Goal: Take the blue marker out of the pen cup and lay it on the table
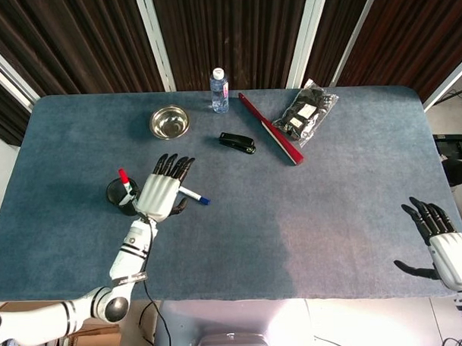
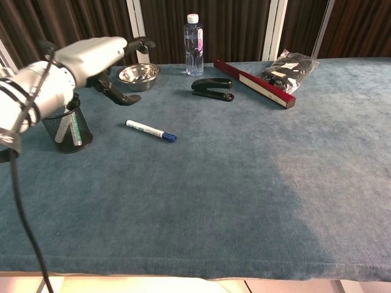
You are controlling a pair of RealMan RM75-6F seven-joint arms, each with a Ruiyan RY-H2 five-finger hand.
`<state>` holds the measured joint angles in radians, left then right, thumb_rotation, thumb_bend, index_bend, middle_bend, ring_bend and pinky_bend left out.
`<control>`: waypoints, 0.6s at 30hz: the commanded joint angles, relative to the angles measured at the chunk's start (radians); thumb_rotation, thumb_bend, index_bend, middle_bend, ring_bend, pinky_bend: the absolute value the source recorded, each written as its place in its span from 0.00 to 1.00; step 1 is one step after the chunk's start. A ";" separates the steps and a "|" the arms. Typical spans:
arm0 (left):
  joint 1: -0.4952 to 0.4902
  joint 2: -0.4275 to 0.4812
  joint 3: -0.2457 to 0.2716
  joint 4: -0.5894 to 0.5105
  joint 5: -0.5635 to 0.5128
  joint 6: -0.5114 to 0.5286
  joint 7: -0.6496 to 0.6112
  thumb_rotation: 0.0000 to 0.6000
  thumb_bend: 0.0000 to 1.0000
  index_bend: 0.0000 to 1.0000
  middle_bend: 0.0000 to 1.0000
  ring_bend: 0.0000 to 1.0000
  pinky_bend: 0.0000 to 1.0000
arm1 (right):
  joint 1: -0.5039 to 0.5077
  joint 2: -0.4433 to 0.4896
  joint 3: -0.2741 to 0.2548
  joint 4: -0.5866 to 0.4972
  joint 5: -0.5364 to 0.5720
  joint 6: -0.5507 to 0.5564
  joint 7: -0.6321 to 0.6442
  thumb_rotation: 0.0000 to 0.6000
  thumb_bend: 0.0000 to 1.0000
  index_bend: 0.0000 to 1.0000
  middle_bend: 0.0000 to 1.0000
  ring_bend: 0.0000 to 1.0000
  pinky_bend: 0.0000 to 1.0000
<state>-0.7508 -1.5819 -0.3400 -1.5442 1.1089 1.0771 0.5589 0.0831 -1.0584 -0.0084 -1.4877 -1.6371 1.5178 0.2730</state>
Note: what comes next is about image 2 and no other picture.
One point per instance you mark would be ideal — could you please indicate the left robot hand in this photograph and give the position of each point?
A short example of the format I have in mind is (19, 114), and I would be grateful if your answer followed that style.
(91, 58)

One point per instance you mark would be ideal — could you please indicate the white marker with blue cap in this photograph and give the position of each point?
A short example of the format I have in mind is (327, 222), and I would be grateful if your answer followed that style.
(146, 129)

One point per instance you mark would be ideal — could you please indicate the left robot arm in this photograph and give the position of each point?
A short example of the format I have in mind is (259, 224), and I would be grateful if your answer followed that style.
(36, 91)

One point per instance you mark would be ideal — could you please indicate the black mesh pen holder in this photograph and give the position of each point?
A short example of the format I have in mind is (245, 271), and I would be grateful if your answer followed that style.
(82, 137)

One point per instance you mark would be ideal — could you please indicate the steel bowl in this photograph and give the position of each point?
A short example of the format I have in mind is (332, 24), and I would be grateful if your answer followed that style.
(139, 76)

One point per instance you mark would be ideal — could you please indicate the clear water bottle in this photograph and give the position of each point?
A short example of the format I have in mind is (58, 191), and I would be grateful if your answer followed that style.
(193, 52)

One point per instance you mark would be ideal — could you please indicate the black stapler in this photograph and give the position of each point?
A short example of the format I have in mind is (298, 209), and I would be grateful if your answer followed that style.
(214, 85)

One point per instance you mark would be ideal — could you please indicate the brown curtain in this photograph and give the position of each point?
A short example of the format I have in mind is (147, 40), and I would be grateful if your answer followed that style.
(238, 27)

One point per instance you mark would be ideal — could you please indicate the red flat ruler box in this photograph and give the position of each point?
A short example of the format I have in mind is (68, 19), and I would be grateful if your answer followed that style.
(259, 84)

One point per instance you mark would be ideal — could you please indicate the blue table cloth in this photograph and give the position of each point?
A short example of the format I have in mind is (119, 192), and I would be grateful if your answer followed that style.
(214, 189)

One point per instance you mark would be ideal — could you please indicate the plastic bag of black items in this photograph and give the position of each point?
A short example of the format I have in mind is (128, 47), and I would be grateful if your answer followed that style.
(290, 71)

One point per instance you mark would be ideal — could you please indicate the white frame post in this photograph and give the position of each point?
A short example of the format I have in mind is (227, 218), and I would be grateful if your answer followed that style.
(136, 21)
(322, 30)
(6, 58)
(275, 30)

